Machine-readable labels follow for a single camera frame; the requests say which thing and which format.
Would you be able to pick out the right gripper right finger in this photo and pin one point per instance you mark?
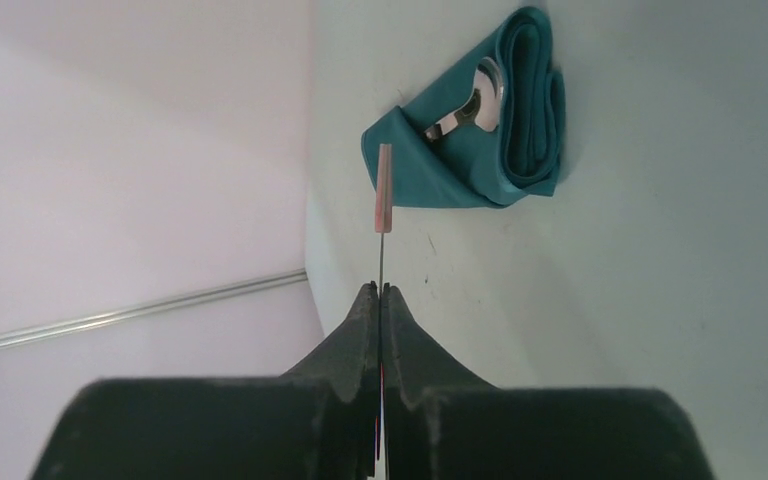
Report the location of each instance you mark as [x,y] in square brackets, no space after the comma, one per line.
[443,421]

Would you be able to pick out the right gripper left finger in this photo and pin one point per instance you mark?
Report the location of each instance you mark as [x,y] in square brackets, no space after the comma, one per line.
[318,420]

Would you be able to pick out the teal cloth napkin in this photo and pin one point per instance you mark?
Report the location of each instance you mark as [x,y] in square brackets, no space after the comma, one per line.
[485,134]

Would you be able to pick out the silver knife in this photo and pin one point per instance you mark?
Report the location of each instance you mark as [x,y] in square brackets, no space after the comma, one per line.
[383,225]

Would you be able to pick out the silver spoon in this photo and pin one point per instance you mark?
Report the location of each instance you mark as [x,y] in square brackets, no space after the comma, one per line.
[483,107]

